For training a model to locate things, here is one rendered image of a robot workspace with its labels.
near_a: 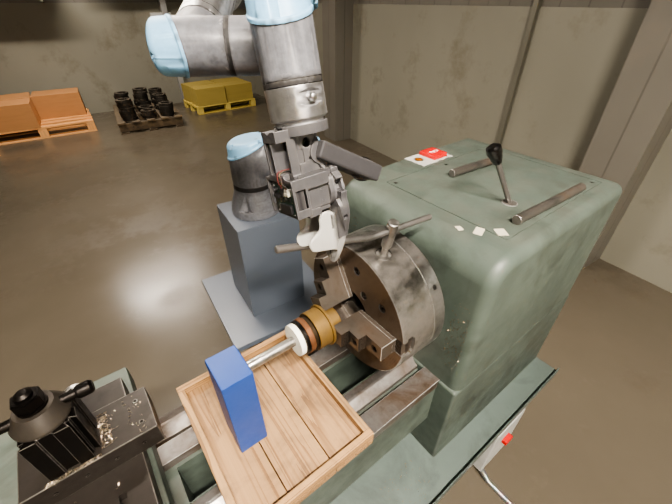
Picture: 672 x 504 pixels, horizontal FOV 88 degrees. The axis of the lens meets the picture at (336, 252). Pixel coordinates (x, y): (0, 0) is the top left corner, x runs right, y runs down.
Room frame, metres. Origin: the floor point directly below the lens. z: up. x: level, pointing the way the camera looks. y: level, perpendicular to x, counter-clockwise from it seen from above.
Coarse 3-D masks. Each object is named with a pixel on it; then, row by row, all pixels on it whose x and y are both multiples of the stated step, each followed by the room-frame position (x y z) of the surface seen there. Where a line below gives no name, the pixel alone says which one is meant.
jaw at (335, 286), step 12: (324, 264) 0.58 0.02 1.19; (336, 264) 0.59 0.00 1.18; (324, 276) 0.58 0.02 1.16; (336, 276) 0.57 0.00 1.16; (324, 288) 0.55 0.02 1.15; (336, 288) 0.56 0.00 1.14; (348, 288) 0.57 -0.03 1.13; (312, 300) 0.55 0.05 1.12; (324, 300) 0.53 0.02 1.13; (336, 300) 0.54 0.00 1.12
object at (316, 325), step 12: (312, 312) 0.51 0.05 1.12; (324, 312) 0.51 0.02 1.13; (336, 312) 0.52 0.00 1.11; (300, 324) 0.48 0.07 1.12; (312, 324) 0.48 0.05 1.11; (324, 324) 0.49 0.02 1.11; (312, 336) 0.46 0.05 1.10; (324, 336) 0.47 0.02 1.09; (336, 336) 0.48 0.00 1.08; (312, 348) 0.45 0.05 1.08
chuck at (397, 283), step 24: (360, 264) 0.55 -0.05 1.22; (384, 264) 0.54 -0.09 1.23; (408, 264) 0.55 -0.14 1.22; (360, 288) 0.55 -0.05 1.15; (384, 288) 0.49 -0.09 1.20; (408, 288) 0.50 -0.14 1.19; (384, 312) 0.49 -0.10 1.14; (408, 312) 0.47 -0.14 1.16; (432, 312) 0.50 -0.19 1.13; (408, 336) 0.45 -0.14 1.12; (384, 360) 0.48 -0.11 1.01
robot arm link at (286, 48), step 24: (264, 0) 0.46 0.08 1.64; (288, 0) 0.46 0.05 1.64; (264, 24) 0.45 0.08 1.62; (288, 24) 0.45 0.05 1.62; (312, 24) 0.48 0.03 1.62; (264, 48) 0.45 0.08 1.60; (288, 48) 0.45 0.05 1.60; (312, 48) 0.46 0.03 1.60; (264, 72) 0.46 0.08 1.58; (288, 72) 0.44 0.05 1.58; (312, 72) 0.46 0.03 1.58
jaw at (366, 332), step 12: (360, 312) 0.53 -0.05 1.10; (336, 324) 0.50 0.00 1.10; (348, 324) 0.50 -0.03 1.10; (360, 324) 0.50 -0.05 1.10; (372, 324) 0.50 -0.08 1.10; (348, 336) 0.48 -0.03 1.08; (360, 336) 0.46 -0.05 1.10; (372, 336) 0.46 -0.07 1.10; (384, 336) 0.46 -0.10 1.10; (360, 348) 0.46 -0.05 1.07; (372, 348) 0.45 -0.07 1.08; (384, 348) 0.44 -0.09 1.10; (396, 348) 0.46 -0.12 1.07; (408, 348) 0.46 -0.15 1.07
